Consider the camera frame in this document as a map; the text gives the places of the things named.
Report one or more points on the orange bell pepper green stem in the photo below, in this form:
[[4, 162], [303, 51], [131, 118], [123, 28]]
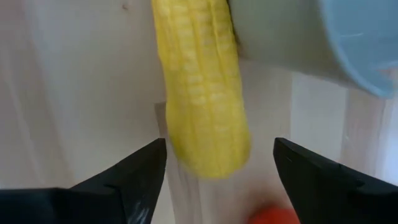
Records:
[[273, 216]]

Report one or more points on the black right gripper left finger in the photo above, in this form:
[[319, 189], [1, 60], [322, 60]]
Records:
[[93, 202]]

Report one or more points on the light blue plastic bin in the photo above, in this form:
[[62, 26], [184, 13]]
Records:
[[357, 37]]

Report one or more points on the yellow corn cob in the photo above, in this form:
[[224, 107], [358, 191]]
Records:
[[202, 93]]

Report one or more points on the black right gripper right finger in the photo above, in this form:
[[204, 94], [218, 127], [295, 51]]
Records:
[[335, 196]]

